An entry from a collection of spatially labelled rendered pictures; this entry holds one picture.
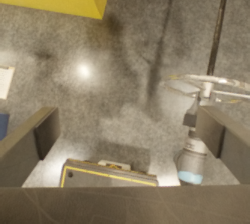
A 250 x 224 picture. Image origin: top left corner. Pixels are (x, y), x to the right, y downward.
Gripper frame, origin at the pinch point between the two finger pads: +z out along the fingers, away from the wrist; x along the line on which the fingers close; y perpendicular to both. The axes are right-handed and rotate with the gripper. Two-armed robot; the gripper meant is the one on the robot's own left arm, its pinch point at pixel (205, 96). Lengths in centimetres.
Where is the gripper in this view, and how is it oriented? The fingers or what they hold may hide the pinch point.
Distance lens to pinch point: 80.4
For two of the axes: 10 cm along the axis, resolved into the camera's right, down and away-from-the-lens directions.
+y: -7.8, -2.3, -5.8
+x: -5.8, -0.7, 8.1
